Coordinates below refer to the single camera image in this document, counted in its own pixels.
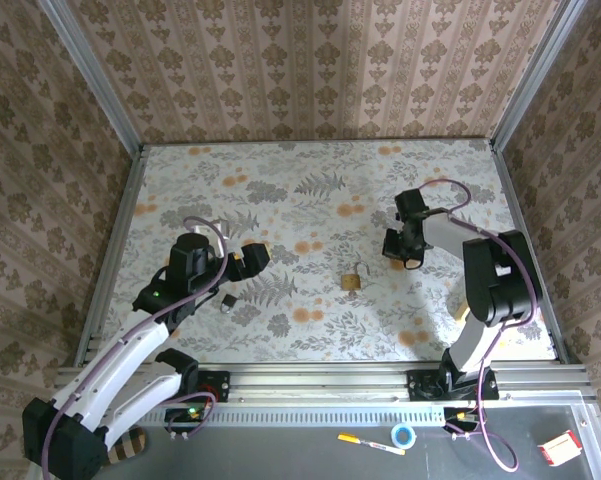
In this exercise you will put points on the brass padlock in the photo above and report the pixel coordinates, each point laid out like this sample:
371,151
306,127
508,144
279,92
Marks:
351,282

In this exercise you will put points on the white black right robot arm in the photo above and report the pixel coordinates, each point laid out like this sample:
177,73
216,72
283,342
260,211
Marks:
500,280

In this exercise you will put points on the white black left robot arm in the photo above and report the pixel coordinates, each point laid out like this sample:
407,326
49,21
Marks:
125,350

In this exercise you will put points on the blue white tape roll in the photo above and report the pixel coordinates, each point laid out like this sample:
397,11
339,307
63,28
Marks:
394,434

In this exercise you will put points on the plaid striped fabric roll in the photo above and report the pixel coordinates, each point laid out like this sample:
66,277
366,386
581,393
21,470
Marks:
130,445

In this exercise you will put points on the yellow white marker pen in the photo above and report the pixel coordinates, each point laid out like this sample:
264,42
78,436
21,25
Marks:
352,439

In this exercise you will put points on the red white small box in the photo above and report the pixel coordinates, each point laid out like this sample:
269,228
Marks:
560,448

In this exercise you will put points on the aluminium table side rail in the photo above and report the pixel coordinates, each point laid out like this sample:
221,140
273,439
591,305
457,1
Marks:
521,225
114,250

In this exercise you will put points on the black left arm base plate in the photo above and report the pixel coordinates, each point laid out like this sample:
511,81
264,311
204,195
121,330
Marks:
220,385

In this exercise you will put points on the aluminium mounting rail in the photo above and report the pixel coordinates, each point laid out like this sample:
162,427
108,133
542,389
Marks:
320,382

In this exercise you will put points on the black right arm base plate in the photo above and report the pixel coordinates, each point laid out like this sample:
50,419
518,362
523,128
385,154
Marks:
417,385

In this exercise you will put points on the aluminium frame post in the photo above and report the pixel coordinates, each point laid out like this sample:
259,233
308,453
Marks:
535,80
95,80

